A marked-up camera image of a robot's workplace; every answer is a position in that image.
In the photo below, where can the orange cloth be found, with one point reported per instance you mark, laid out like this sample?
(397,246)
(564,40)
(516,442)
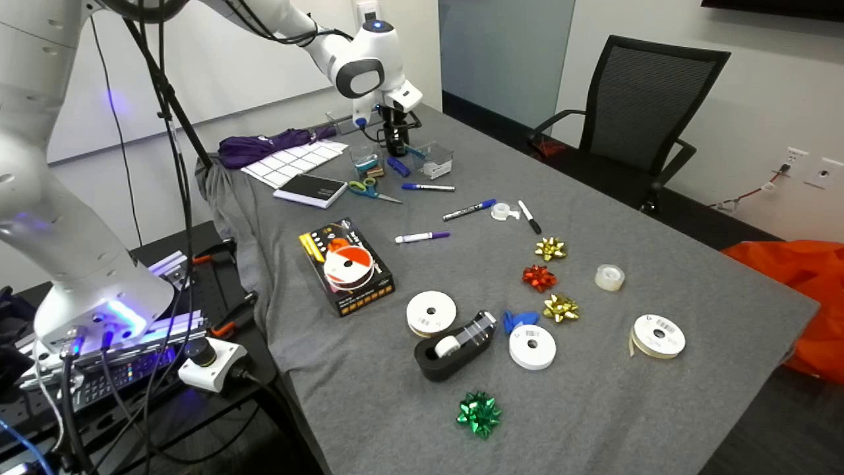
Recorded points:
(808,291)

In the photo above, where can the black tape dispenser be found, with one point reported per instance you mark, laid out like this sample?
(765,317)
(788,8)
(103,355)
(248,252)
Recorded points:
(454,353)

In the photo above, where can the black mug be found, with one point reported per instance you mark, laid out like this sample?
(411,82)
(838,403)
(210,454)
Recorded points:
(384,140)

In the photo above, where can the small blue plastic tool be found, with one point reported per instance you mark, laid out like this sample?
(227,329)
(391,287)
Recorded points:
(400,167)

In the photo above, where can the white label sheets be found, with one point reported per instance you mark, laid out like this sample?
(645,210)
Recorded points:
(295,163)

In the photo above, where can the metal robot mounting plate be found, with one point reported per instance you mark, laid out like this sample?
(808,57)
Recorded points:
(173,334)

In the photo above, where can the black white marker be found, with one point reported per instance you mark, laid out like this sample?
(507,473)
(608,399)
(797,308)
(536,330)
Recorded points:
(528,214)

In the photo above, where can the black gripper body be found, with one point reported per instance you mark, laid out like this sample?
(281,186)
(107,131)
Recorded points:
(397,119)

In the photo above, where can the red gift bow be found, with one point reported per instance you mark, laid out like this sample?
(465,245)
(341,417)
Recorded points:
(539,278)

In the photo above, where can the blue white marker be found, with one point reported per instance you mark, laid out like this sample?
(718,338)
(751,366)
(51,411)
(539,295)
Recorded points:
(424,237)

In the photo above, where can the white wall plate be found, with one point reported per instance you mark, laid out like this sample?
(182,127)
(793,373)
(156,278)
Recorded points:
(826,173)

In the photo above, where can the thick clear tape roll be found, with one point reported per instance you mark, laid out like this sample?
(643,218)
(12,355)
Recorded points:
(610,278)

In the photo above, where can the red white ribbon spool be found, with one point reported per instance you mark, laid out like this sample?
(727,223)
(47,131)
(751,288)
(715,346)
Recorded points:
(347,266)

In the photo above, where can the white wall outlet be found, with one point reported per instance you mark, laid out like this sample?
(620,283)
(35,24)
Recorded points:
(797,159)

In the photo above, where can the green blue scissors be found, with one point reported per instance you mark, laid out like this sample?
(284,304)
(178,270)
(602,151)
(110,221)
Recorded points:
(372,188)

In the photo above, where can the black wall television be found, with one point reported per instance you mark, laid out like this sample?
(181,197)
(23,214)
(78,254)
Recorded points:
(773,6)

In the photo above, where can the small grey metal bracket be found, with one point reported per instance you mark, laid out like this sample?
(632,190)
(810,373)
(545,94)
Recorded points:
(175,267)

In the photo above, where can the blue gift bow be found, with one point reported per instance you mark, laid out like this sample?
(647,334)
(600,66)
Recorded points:
(519,321)

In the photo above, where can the white power strip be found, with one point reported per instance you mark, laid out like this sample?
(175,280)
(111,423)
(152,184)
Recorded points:
(214,366)

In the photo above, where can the purple cloth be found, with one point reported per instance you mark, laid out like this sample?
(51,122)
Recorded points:
(264,150)

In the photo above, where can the green gift bow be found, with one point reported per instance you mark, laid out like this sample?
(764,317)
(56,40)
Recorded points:
(478,412)

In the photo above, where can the black tripod stand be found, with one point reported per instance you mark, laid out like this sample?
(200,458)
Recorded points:
(173,102)

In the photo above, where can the gold gift bow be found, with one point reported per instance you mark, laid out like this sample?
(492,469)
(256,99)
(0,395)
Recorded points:
(549,250)
(561,308)

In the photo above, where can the clear plastic box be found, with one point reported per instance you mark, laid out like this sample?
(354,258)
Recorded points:
(436,163)

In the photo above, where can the grey tablecloth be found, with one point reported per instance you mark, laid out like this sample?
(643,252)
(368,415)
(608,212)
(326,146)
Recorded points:
(571,412)

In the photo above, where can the black mesh office chair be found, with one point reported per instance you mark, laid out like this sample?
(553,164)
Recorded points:
(643,97)

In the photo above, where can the small clear tape roll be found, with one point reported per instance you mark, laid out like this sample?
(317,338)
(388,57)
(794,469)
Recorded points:
(503,212)

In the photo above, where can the white gold ribbon spool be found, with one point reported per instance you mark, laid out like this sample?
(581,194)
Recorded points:
(659,336)

